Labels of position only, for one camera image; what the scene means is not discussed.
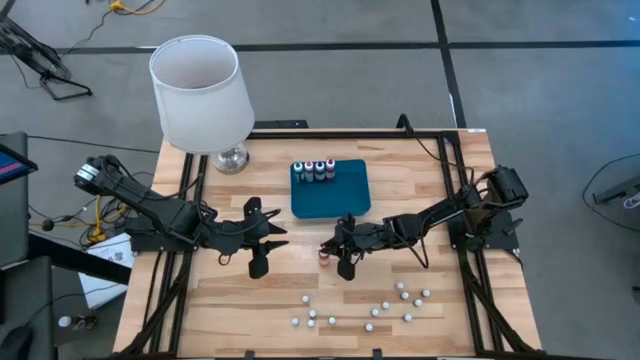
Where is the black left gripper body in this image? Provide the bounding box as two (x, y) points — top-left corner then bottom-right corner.
(212, 196), (275, 280)

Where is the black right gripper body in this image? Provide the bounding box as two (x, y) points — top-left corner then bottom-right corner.
(332, 212), (396, 282)

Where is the blue plastic tray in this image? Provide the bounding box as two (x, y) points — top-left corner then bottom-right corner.
(289, 158), (372, 220)

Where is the black flat box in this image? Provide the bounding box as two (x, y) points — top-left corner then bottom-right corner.
(253, 119), (310, 131)

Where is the white shade table lamp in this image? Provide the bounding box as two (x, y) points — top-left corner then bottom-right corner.
(148, 33), (256, 175)

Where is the white paper sheet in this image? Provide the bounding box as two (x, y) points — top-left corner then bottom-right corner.
(78, 231), (137, 311)

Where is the black beam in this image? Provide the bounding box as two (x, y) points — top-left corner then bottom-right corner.
(27, 233), (134, 287)

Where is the screen with blue picture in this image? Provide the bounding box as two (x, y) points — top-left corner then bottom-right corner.
(0, 143), (40, 187)

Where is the black computer mouse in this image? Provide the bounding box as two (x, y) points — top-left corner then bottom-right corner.
(0, 324), (35, 360)

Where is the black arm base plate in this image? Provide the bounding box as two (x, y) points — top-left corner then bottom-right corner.
(446, 208), (521, 252)
(128, 212), (204, 255)

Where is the black aluminium table frame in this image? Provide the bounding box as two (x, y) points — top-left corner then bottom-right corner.
(112, 128), (546, 360)

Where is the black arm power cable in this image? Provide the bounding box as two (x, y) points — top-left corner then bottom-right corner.
(396, 113), (501, 194)

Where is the yellow cable bundle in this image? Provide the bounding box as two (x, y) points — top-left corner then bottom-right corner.
(84, 193), (132, 246)

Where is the thin black cable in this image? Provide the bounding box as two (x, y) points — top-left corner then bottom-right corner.
(27, 133), (161, 154)
(581, 151), (640, 234)

